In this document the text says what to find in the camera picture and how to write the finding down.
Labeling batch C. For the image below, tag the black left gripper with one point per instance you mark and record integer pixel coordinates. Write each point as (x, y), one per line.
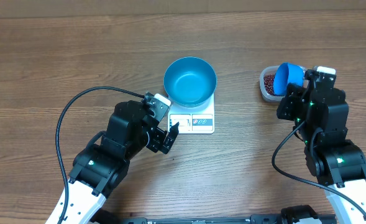
(158, 135)

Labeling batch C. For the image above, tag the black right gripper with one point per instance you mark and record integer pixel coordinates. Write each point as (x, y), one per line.
(291, 104)

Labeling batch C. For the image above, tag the white digital kitchen scale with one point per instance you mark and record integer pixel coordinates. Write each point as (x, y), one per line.
(195, 120)

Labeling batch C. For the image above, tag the blue plastic measuring scoop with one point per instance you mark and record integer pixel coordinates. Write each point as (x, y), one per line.
(287, 73)

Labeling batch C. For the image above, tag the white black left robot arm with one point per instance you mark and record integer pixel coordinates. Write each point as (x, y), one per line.
(103, 164)

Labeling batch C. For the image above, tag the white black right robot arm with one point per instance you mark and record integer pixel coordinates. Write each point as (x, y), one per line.
(320, 113)

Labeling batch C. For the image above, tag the teal metal bowl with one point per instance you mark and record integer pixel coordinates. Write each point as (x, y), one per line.
(190, 81)

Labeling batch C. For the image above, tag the red adzuki beans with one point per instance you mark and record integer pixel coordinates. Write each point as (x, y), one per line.
(268, 84)

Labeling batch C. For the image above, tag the clear plastic container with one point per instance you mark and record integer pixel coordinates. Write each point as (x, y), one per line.
(270, 71)

